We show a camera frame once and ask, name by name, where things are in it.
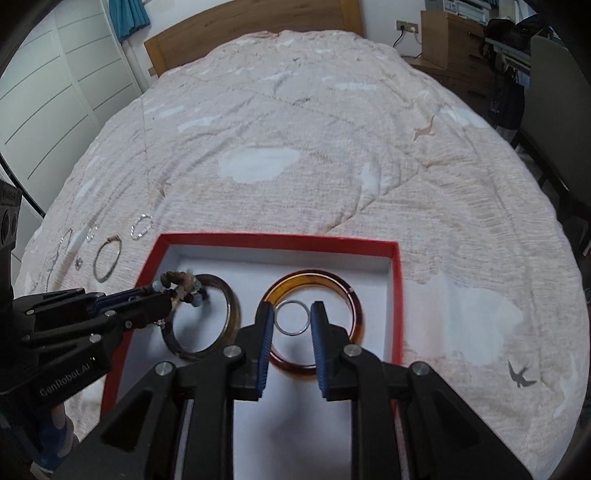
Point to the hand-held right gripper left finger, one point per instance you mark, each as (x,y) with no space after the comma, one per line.
(264,344)

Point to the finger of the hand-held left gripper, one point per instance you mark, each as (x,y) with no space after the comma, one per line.
(138,311)
(117,297)

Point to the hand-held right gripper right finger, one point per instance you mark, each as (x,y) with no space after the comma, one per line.
(318,346)

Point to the dark brown bangle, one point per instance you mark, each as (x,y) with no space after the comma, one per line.
(232,318)

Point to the thin silver bangle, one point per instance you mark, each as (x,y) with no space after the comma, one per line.
(112,238)

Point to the amber bangle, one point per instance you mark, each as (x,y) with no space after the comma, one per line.
(314,278)

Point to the silver hoop earring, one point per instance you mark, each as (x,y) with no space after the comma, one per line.
(88,235)

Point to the twisted silver hoop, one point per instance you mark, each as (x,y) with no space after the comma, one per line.
(131,230)

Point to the red jewelry box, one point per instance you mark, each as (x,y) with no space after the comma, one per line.
(286,251)

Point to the person's left hand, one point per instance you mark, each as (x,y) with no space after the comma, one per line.
(53,436)

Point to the pink printed blanket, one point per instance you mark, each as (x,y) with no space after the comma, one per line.
(323,138)

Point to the white wardrobe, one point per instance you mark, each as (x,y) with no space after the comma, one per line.
(55,92)

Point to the teal curtain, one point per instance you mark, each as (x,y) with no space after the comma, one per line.
(130,14)

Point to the dark hanging clothes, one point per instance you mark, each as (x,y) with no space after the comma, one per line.
(507,101)

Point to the wooden headboard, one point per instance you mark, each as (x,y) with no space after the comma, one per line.
(258,18)

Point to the wooden cabinet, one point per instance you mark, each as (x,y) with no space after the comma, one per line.
(445,44)

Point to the grey office chair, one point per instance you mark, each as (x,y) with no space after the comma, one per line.
(554,92)

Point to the grey desk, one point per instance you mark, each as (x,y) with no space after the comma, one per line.
(508,54)

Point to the black bag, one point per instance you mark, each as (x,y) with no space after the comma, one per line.
(512,32)

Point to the wall outlet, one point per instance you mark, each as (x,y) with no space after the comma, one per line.
(408,26)

